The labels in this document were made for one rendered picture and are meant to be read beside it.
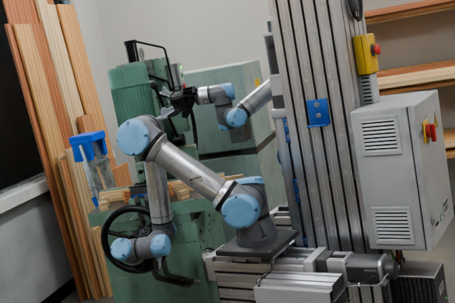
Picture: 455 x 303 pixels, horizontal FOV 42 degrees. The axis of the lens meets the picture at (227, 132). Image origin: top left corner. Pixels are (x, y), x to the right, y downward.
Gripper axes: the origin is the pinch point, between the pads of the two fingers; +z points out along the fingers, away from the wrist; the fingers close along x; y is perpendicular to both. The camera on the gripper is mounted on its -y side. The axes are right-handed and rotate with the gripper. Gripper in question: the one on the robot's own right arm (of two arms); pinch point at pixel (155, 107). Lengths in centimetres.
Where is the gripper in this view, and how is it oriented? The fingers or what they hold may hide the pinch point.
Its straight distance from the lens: 258.3
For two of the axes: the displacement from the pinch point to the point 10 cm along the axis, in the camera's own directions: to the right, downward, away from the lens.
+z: -9.8, 1.5, 1.6
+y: -2.2, -6.1, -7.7
